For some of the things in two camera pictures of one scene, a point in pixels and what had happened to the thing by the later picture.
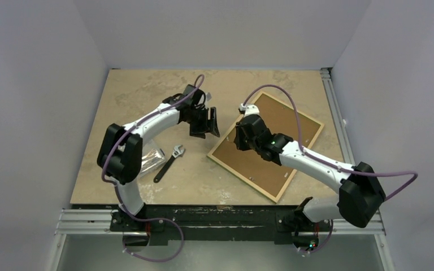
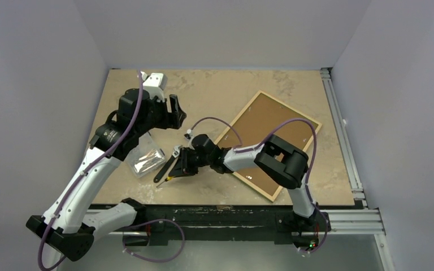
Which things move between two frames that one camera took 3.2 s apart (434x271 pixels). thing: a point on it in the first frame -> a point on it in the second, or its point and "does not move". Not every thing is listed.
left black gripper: [208, 126] -> [172, 119]
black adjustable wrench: [177, 152] does not move
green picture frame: [268, 178] does not move
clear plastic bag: [152, 158] does not move
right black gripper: [242, 134] -> [184, 162]
